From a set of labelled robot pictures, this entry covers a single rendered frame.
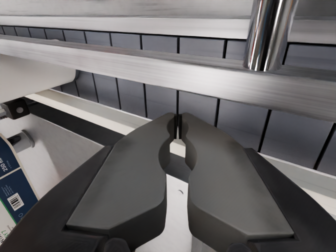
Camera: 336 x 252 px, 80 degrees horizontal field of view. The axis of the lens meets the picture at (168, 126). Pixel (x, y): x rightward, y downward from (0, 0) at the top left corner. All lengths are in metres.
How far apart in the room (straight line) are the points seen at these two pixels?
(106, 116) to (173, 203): 0.14
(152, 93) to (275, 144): 0.12
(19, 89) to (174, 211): 0.23
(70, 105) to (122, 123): 0.08
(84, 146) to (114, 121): 0.16
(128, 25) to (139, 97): 0.07
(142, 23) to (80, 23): 0.08
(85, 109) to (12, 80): 0.07
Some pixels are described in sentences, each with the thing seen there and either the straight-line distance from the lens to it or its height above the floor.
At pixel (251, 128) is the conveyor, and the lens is 0.17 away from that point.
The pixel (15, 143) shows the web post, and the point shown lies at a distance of 0.53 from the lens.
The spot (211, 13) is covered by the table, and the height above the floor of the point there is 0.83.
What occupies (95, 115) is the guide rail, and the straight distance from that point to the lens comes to 0.22.
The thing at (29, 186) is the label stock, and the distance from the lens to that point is 0.58.
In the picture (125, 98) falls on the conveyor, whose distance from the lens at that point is 0.23.
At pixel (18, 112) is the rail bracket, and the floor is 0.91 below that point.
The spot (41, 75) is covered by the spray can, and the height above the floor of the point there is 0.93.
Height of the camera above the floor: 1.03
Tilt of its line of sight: 46 degrees down
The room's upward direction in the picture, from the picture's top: 128 degrees counter-clockwise
